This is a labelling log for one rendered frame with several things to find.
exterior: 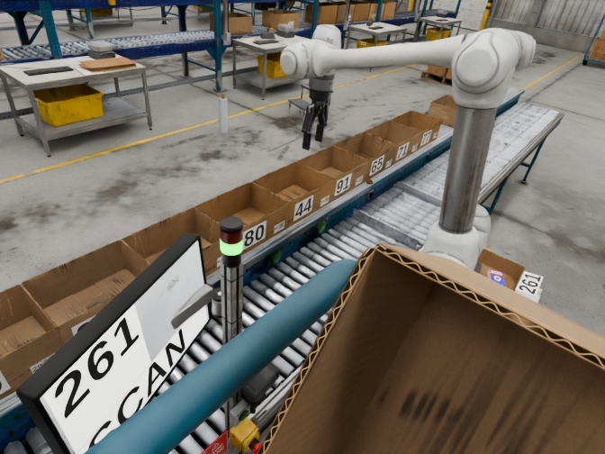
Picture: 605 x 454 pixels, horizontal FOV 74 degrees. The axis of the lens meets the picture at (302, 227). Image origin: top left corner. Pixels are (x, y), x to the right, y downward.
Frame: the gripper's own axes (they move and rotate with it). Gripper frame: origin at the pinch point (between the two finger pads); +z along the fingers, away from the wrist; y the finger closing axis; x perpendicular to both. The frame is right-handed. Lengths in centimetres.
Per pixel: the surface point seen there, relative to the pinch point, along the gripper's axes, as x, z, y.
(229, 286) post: -22, 5, -81
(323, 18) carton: 333, 50, 679
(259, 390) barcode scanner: -30, 46, -76
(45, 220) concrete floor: 249, 155, 16
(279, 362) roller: -19, 79, -43
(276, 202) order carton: 28, 52, 24
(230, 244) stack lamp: -22, -8, -81
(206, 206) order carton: 53, 52, -3
